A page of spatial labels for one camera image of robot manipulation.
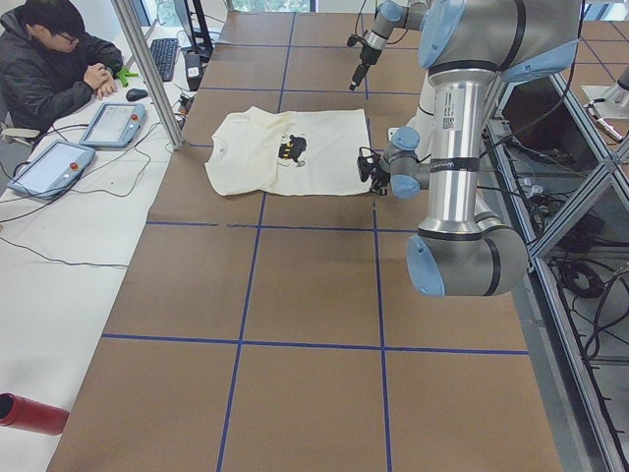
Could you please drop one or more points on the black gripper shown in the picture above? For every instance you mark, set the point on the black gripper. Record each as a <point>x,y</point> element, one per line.
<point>365,55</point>
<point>377,179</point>

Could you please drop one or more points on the cream long-sleeve cat T-shirt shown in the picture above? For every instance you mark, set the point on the cream long-sleeve cat T-shirt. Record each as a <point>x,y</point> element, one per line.
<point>289,154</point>

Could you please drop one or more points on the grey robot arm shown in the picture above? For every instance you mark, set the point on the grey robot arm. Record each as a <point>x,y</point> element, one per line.
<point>389,16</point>
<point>462,248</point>

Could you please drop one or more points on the black power adapter with label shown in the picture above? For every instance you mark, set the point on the black power adapter with label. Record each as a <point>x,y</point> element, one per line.
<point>193,69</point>

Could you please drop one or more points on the black keyboard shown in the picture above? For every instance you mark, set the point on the black keyboard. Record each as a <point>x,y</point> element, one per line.
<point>164,54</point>

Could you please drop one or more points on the black computer mouse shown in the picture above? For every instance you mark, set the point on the black computer mouse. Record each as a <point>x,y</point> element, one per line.
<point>135,94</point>

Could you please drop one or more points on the green plastic toy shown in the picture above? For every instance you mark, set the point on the green plastic toy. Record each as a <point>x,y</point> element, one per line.
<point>124,75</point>

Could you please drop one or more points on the far blue teach pendant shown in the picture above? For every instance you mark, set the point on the far blue teach pendant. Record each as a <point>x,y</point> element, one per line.
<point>114,125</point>

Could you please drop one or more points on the blue teach pendant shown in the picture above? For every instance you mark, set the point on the blue teach pendant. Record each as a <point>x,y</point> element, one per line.
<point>114,125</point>
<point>53,172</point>

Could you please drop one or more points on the seated person in dark jacket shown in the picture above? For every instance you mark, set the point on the seated person in dark jacket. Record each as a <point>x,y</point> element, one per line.
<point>50,66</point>

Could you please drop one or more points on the near blue teach pendant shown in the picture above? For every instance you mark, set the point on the near blue teach pendant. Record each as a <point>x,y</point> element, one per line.
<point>53,172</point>

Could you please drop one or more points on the red cylinder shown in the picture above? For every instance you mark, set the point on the red cylinder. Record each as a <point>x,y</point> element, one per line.
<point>26,414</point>

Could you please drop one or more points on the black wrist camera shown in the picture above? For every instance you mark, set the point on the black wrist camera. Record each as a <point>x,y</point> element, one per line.
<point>368,163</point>
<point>354,39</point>

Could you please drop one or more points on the aluminium table side frame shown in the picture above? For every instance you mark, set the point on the aluminium table side frame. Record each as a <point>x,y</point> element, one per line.
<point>560,153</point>

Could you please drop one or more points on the aluminium frame post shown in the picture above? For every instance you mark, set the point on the aluminium frame post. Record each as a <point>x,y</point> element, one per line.
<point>135,38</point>

